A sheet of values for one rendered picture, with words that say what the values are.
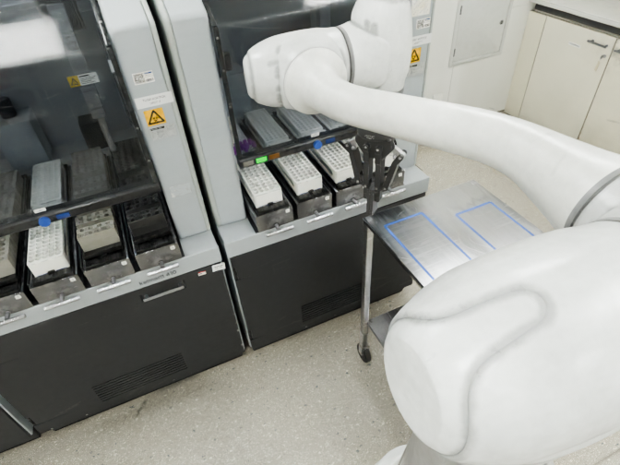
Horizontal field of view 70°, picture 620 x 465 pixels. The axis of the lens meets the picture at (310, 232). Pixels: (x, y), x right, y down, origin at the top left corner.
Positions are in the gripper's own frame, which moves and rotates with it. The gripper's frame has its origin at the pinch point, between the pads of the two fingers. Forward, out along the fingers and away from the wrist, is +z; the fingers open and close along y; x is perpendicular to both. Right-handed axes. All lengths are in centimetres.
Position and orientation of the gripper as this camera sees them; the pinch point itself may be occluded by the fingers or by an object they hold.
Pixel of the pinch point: (372, 198)
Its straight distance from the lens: 98.5
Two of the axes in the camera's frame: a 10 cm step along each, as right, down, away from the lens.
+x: 4.9, -6.0, 6.3
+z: 0.5, 7.4, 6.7
